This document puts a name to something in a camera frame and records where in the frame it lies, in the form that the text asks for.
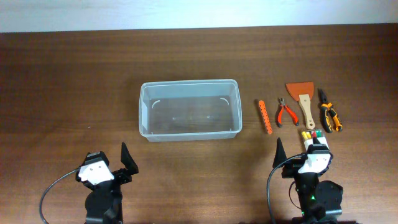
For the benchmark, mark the orange socket bit rail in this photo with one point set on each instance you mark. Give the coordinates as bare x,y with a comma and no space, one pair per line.
265,116

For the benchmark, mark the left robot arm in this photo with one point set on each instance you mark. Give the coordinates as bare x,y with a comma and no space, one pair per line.
104,204

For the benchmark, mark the orange black long-nose pliers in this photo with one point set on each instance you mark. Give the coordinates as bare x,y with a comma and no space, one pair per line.
329,117

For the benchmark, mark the orange scraper wooden handle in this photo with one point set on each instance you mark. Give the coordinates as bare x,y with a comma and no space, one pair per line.
302,92

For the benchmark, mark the clear case of screwdrivers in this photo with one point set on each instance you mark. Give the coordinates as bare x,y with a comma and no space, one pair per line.
310,135

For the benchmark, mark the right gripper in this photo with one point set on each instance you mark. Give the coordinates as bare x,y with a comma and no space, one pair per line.
291,166

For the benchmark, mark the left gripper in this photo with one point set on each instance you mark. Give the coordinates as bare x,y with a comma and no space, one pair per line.
125,176

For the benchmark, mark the clear plastic container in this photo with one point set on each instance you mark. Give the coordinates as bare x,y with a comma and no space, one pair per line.
190,110

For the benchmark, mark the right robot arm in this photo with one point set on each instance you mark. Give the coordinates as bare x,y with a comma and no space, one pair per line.
320,201

